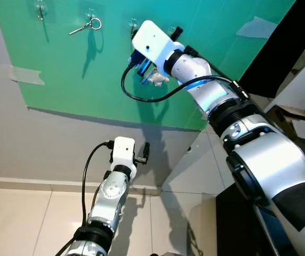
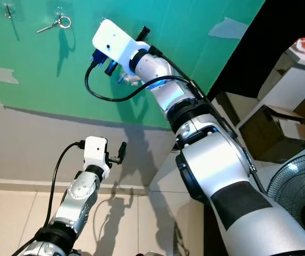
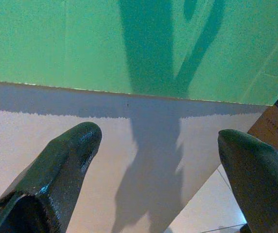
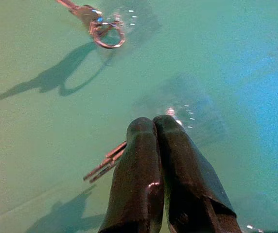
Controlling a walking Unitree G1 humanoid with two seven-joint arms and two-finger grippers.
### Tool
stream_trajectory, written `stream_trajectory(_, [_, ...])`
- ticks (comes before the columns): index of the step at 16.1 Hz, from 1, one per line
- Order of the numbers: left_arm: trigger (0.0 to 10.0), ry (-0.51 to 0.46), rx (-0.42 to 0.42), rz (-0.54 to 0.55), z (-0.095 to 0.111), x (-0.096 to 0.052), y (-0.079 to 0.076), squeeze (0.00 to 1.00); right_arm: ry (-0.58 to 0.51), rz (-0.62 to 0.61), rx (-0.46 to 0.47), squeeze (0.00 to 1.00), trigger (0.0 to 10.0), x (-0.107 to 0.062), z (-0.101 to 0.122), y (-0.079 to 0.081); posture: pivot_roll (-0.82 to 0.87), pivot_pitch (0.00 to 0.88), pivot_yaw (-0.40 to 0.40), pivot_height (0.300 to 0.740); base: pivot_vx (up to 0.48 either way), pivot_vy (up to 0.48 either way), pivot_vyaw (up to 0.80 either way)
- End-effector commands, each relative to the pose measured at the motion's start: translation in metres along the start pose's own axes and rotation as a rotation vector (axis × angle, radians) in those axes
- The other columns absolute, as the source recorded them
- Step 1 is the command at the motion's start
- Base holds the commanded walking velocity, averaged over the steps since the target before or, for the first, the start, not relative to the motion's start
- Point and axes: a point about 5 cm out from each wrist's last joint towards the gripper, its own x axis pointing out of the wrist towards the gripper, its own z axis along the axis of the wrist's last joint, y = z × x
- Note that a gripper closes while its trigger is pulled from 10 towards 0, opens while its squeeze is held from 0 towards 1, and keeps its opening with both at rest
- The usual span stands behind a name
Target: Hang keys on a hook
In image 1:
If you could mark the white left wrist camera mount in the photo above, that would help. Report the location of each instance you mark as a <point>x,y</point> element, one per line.
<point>123,149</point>

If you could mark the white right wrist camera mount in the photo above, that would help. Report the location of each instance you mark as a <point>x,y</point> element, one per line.
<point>152,42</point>

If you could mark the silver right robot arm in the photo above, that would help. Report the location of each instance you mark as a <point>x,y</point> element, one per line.
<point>270,160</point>

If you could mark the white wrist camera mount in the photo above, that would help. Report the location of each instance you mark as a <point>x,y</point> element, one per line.
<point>123,149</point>
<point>152,42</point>

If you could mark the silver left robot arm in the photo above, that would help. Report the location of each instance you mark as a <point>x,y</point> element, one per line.
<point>107,197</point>

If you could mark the pale masking tape piece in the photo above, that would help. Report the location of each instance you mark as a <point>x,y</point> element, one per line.
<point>259,29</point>
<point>27,76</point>

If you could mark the brown cardboard box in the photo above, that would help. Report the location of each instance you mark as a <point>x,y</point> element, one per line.
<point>296,125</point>

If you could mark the black table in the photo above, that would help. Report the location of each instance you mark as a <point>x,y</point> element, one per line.
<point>296,42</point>

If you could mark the green wall board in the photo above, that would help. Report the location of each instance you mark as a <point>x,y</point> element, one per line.
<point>62,64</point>

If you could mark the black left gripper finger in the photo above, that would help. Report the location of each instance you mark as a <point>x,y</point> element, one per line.
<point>146,151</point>

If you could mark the clear adhesive wall hook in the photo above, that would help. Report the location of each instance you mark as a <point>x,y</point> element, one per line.
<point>40,7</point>
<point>91,13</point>
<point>132,24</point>

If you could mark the black bin with grey frame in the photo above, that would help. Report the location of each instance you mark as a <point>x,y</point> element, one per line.
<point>238,224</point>

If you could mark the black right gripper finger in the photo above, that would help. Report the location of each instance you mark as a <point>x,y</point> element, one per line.
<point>137,58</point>
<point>176,33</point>

